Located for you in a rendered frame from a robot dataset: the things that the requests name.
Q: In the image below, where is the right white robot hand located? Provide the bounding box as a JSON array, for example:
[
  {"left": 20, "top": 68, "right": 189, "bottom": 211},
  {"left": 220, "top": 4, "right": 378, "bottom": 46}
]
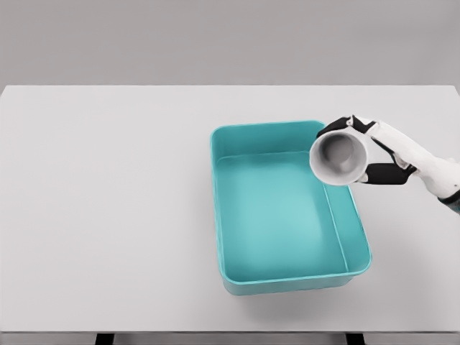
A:
[{"left": 316, "top": 114, "right": 436, "bottom": 186}]

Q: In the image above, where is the white paper cup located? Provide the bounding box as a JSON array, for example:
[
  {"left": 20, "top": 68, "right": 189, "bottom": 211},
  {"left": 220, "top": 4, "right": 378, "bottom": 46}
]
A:
[{"left": 309, "top": 125, "right": 372, "bottom": 187}]

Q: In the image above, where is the teal plastic basket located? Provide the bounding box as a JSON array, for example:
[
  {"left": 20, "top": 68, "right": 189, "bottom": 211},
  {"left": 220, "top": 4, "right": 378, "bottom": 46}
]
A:
[{"left": 209, "top": 119, "right": 373, "bottom": 297}]

